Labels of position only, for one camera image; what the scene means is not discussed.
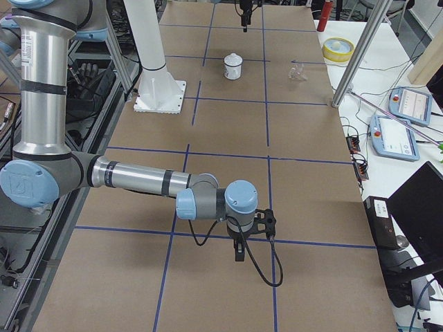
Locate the white enamel mug blue rim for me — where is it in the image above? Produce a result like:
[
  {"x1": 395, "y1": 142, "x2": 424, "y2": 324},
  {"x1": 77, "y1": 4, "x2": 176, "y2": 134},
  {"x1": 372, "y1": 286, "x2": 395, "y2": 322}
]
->
[{"x1": 224, "y1": 59, "x2": 242, "y2": 80}]

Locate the grabber stick green handle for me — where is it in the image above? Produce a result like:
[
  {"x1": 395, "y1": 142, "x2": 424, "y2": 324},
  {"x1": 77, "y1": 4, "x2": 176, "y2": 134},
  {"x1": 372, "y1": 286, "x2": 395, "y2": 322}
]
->
[{"x1": 349, "y1": 88, "x2": 443, "y2": 153}]

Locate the teach pendant near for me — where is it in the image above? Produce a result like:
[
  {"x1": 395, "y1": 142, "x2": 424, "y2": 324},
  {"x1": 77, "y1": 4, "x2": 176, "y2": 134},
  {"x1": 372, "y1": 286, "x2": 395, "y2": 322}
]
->
[{"x1": 370, "y1": 115, "x2": 420, "y2": 161}]

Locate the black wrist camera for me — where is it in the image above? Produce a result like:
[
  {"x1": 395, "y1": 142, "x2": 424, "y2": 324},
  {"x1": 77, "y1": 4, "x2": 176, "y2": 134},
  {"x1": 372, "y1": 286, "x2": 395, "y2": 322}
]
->
[{"x1": 253, "y1": 208, "x2": 277, "y2": 241}]

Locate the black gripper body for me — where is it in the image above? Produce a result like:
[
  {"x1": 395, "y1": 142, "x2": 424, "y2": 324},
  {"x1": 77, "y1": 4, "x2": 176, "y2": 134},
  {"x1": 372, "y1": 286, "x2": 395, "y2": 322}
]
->
[
  {"x1": 239, "y1": 0, "x2": 253, "y2": 26},
  {"x1": 226, "y1": 221, "x2": 256, "y2": 252}
]

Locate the teach pendant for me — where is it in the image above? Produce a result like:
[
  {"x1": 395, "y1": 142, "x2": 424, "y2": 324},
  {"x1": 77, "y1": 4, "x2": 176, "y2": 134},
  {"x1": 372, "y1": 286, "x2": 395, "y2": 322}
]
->
[
  {"x1": 388, "y1": 87, "x2": 433, "y2": 127},
  {"x1": 370, "y1": 115, "x2": 420, "y2": 161}
]

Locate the black laptop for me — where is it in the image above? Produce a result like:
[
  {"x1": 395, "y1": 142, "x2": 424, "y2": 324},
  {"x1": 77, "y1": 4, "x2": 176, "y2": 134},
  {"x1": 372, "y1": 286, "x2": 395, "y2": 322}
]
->
[{"x1": 388, "y1": 162, "x2": 442, "y2": 262}]

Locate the white camera stand base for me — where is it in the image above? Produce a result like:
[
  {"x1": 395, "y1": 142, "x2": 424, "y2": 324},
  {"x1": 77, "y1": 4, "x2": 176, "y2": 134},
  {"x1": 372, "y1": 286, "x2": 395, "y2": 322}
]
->
[{"x1": 124, "y1": 0, "x2": 186, "y2": 114}]

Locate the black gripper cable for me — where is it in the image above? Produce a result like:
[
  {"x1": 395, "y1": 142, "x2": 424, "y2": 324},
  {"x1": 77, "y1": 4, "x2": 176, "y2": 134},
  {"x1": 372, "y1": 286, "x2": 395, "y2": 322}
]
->
[{"x1": 188, "y1": 217, "x2": 285, "y2": 288}]

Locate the red bottle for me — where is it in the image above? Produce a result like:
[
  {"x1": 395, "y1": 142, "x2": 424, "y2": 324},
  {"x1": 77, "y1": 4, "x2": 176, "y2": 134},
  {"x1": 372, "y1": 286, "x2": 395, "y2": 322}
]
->
[{"x1": 317, "y1": 0, "x2": 334, "y2": 32}]

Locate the white enamel lid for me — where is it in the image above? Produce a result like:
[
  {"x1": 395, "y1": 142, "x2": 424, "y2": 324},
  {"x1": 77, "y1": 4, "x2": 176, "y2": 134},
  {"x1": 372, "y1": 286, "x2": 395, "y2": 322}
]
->
[{"x1": 224, "y1": 53, "x2": 243, "y2": 67}]

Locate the grey metal frame post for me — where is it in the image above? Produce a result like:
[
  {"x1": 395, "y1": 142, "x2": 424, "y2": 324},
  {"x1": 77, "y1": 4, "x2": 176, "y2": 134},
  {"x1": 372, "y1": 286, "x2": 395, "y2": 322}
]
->
[{"x1": 332, "y1": 0, "x2": 392, "y2": 108}]

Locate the teach pendant far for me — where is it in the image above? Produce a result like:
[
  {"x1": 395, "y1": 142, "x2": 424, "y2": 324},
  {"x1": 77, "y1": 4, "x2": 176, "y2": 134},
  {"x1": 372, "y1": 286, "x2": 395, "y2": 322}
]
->
[{"x1": 388, "y1": 87, "x2": 433, "y2": 127}]

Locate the yellow tape roll with bowl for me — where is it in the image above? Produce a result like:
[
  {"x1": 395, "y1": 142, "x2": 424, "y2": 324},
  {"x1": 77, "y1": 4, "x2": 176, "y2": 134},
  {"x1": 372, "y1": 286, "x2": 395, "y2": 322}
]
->
[{"x1": 322, "y1": 37, "x2": 355, "y2": 63}]

